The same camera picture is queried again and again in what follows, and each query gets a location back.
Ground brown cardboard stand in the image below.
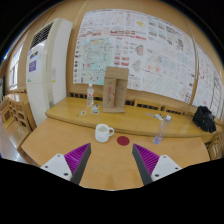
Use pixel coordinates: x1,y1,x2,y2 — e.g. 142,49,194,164
102,67,129,113

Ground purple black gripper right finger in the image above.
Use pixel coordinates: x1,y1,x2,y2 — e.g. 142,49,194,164
132,144,181,185

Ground white standing air conditioner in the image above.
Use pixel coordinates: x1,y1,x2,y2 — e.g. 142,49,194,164
26,18,73,126

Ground small sticker card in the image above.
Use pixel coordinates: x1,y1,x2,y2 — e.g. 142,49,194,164
91,104,100,114

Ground right white wall poster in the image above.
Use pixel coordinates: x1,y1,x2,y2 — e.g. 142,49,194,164
193,45,224,120

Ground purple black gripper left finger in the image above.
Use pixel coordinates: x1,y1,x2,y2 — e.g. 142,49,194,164
42,143,91,185

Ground small white wrapper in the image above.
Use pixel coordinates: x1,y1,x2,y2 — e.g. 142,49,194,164
154,114,163,121

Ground red label water bottle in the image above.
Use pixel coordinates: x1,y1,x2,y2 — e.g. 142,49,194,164
87,84,94,106

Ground white ceramic mug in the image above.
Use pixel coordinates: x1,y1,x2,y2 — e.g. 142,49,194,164
95,124,114,143

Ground dark red round coaster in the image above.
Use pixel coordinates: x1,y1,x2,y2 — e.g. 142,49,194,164
117,136,130,146

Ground large white wall poster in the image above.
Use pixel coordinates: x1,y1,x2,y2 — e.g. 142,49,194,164
73,9,195,103

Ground black bag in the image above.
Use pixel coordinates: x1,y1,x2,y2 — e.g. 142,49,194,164
193,106,216,133

